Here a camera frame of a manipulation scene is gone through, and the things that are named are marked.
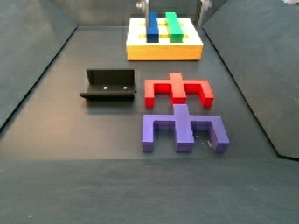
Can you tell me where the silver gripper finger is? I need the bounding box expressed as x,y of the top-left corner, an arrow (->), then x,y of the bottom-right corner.
198,0 -> 212,26
136,0 -> 149,19

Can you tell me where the purple fork-shaped block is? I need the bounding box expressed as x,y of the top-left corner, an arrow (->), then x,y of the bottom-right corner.
141,104 -> 229,153

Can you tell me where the yellow slotted board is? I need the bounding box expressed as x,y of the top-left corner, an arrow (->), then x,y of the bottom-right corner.
125,18 -> 202,61

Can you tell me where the black angle fixture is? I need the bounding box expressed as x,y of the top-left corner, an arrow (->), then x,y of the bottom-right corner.
78,68 -> 136,101

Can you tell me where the blue bar block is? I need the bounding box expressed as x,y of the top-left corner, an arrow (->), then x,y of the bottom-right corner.
145,12 -> 158,43

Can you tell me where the green bar block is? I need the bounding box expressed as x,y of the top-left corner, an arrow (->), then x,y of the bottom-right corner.
164,12 -> 182,43

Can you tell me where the red fork-shaped block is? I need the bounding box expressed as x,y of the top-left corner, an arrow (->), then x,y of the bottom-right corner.
144,73 -> 214,109

